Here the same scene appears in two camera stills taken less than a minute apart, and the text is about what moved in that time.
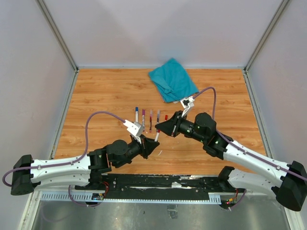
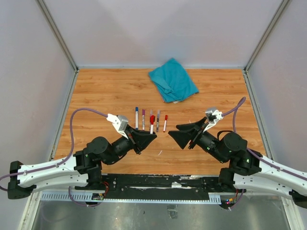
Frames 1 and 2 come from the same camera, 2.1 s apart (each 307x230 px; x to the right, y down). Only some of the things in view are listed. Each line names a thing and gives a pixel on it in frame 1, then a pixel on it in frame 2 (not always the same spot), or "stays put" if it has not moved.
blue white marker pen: [136, 114] stays put
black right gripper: [171, 127] to [187, 131]
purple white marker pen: [143, 120] stays put
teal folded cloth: [171, 82] stays put
